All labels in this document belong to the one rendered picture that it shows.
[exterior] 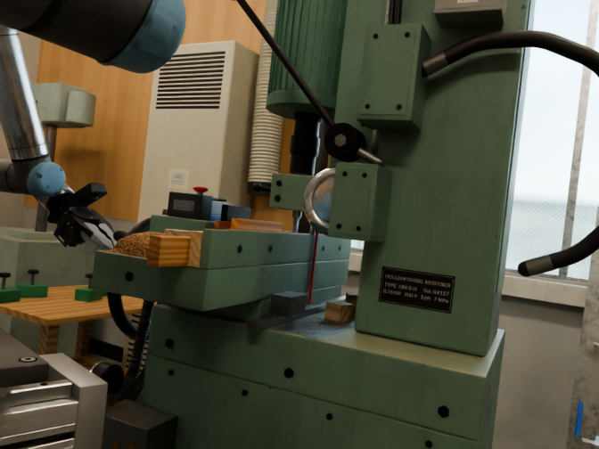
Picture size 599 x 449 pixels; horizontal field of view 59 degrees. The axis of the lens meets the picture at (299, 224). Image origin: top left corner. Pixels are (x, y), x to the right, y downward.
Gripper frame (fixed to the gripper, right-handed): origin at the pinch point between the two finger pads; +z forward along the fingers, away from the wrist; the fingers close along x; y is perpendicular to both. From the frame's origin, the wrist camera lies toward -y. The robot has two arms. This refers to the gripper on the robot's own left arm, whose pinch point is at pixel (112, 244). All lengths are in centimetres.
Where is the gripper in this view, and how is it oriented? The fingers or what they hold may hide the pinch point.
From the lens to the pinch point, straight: 124.6
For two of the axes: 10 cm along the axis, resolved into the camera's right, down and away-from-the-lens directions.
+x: -4.7, -0.4, -8.8
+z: 7.1, 5.7, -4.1
